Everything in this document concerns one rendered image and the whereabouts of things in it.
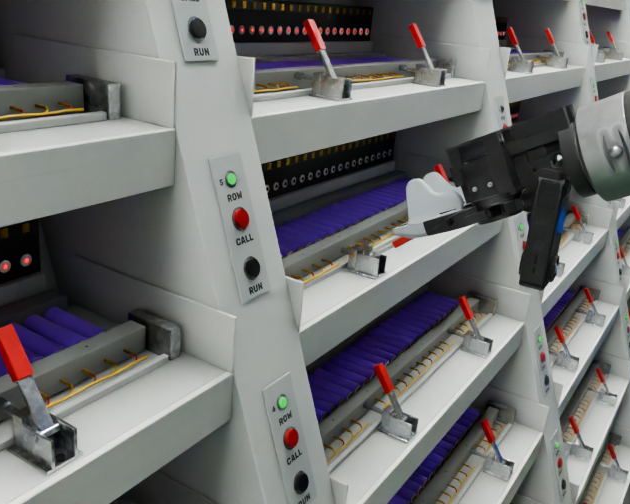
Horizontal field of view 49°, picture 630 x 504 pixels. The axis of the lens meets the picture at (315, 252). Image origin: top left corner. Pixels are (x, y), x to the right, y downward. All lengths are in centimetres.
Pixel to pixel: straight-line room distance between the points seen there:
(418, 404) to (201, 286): 43
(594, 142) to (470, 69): 55
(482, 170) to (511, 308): 56
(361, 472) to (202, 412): 28
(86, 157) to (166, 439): 21
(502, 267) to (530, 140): 54
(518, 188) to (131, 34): 37
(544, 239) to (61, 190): 43
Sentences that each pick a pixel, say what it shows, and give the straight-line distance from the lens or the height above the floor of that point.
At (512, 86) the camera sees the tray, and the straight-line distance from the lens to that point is 130.
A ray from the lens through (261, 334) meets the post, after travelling 61.
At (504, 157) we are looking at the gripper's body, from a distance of 68.
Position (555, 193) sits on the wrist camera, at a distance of 68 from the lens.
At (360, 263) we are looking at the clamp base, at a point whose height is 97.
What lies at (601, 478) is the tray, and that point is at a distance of 190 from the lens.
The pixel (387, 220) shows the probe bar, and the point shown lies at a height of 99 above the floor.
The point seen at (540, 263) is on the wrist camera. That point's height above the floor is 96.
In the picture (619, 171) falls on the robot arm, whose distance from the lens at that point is 65.
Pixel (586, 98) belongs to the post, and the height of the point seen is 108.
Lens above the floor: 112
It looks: 9 degrees down
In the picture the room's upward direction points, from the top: 12 degrees counter-clockwise
